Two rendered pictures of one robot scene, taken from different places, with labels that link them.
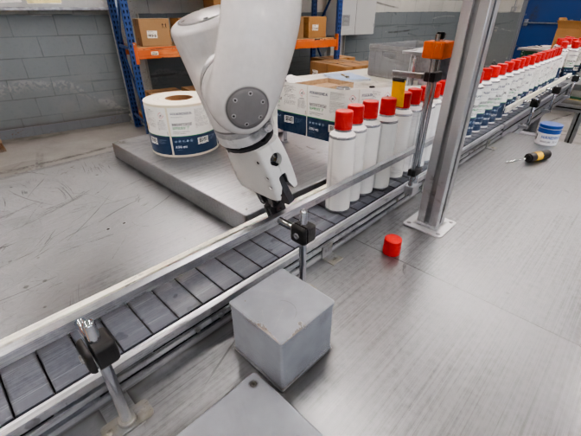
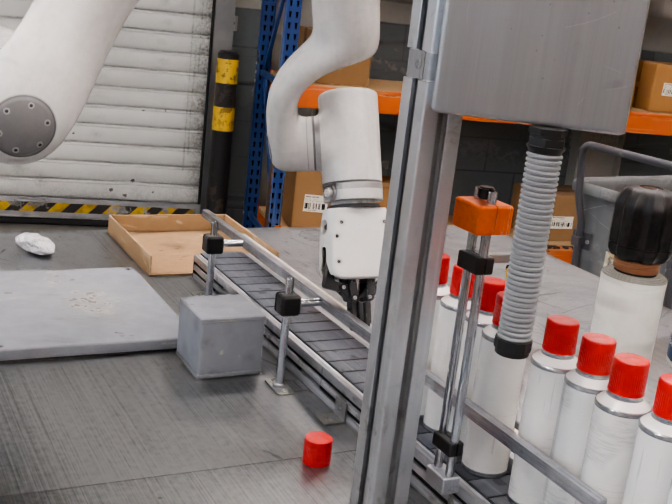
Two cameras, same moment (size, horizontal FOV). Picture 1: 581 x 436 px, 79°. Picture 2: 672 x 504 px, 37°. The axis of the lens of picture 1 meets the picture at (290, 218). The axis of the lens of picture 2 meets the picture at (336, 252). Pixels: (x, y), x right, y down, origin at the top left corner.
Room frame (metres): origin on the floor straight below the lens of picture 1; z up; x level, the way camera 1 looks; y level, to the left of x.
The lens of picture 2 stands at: (0.89, -1.24, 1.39)
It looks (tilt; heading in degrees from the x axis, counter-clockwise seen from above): 15 degrees down; 107
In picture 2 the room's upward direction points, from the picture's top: 7 degrees clockwise
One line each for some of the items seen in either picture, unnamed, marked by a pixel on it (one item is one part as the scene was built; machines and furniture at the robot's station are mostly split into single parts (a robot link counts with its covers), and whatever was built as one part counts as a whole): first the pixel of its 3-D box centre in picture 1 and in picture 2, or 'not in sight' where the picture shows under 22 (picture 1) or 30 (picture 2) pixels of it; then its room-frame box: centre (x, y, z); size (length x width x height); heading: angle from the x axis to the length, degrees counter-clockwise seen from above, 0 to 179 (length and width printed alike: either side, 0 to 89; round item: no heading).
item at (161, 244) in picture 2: not in sight; (190, 242); (0.04, 0.52, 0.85); 0.30 x 0.26 x 0.04; 136
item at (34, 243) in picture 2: not in sight; (35, 243); (-0.19, 0.31, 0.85); 0.08 x 0.07 x 0.04; 143
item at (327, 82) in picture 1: (322, 85); not in sight; (2.43, -0.21, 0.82); 0.34 x 0.24 x 0.03; 130
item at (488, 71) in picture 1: (478, 101); not in sight; (1.21, -0.62, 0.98); 0.05 x 0.05 x 0.20
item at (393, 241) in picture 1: (392, 245); (317, 448); (0.57, -0.20, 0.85); 0.03 x 0.03 x 0.03
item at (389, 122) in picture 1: (382, 144); (497, 383); (0.77, -0.21, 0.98); 0.05 x 0.05 x 0.20
